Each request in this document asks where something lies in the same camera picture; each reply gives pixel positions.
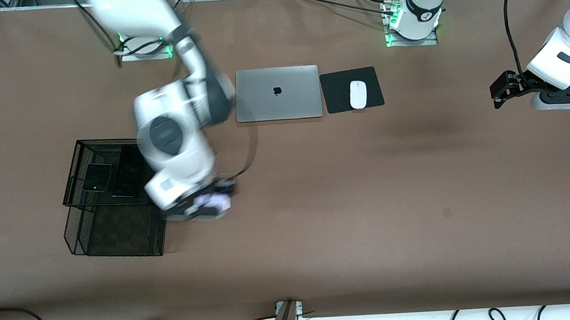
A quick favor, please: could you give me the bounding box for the lavender flip phone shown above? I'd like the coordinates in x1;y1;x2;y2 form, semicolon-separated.
192;191;232;215

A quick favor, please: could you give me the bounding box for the long black smartphone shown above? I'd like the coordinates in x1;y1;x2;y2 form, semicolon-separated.
109;145;150;199

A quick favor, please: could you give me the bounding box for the black flip phone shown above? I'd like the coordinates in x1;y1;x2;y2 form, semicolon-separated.
81;162;116;194

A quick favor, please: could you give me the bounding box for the silver closed laptop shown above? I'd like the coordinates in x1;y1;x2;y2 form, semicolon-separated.
233;64;324;124

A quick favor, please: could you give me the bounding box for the black mesh desk organizer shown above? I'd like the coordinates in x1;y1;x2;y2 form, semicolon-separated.
57;133;181;263

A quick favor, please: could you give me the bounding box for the white computer mouse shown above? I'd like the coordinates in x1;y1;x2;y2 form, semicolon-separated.
349;80;368;110

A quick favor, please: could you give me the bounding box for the black mouse pad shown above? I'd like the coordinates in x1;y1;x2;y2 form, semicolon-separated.
319;65;386;115

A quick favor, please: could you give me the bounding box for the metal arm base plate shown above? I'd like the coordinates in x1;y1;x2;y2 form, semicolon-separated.
382;0;439;49
120;35;174;63

